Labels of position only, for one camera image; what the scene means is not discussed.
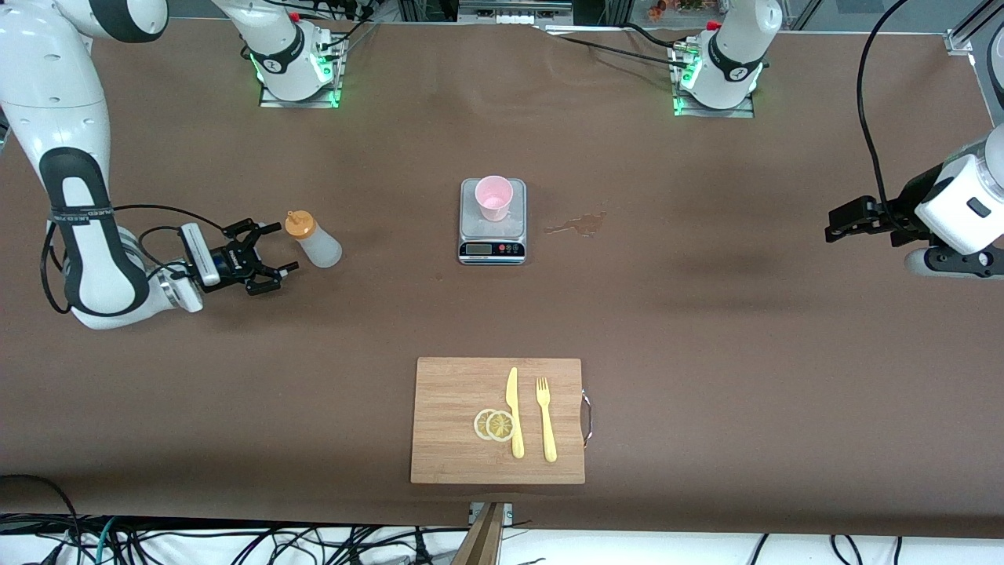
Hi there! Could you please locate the teal floor cable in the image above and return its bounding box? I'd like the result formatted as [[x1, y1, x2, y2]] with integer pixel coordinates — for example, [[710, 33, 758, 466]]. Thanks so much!
[[93, 516, 120, 565]]

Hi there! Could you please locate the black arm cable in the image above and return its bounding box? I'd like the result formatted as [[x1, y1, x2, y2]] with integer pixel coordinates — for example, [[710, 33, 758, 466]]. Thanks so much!
[[855, 0, 912, 217], [39, 202, 236, 315]]

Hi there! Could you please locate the silver digital kitchen scale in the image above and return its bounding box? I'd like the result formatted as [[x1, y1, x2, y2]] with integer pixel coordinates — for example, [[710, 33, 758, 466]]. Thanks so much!
[[457, 178, 527, 266]]

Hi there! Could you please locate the spilled liquid puddle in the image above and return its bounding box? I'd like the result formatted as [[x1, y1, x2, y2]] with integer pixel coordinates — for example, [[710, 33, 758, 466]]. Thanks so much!
[[543, 210, 607, 237]]

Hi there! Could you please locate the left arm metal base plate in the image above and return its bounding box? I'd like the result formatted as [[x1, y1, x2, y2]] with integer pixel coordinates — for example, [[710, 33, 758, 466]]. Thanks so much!
[[673, 39, 755, 118]]

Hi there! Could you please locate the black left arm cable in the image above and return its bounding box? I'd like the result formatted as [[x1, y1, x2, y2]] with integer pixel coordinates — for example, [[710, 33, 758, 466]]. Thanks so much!
[[855, 0, 912, 217]]

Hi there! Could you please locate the brown table cover sheet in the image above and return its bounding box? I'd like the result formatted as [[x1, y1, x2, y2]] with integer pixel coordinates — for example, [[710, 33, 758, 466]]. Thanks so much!
[[0, 14, 1004, 539]]

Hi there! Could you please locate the yellow plastic knife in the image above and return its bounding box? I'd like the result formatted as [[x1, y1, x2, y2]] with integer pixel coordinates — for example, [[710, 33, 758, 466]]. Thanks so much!
[[505, 366, 526, 460]]

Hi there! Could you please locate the black floor cable loop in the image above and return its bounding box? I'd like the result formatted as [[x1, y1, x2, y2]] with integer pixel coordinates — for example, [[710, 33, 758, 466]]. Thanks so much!
[[0, 474, 83, 565]]

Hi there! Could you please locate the bamboo cutting board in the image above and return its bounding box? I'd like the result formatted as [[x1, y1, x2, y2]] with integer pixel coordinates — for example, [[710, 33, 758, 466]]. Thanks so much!
[[410, 357, 587, 485]]

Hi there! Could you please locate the translucent sauce bottle orange cap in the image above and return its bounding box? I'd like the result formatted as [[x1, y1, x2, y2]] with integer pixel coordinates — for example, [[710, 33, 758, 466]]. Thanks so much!
[[285, 210, 344, 269]]

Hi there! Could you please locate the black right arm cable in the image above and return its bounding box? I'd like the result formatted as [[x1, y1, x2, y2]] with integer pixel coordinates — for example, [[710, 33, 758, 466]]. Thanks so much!
[[39, 202, 236, 315]]

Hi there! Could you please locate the pink plastic cup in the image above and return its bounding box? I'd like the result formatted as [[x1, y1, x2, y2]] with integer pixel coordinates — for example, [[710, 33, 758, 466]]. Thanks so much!
[[475, 175, 515, 222]]

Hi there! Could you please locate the power strip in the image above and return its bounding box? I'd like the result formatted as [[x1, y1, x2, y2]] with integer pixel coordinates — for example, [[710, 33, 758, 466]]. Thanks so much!
[[457, 0, 575, 26]]

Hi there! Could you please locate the yellow plastic fork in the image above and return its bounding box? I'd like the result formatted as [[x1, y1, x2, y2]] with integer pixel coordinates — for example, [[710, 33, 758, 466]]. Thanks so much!
[[536, 377, 558, 463]]

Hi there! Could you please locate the black cable on table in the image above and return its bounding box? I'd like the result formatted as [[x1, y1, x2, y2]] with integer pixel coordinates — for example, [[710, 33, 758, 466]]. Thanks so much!
[[541, 22, 691, 67]]

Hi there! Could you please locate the small metal bracket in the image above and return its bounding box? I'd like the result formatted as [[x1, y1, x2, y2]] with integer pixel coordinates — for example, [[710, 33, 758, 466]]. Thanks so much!
[[468, 502, 514, 527]]

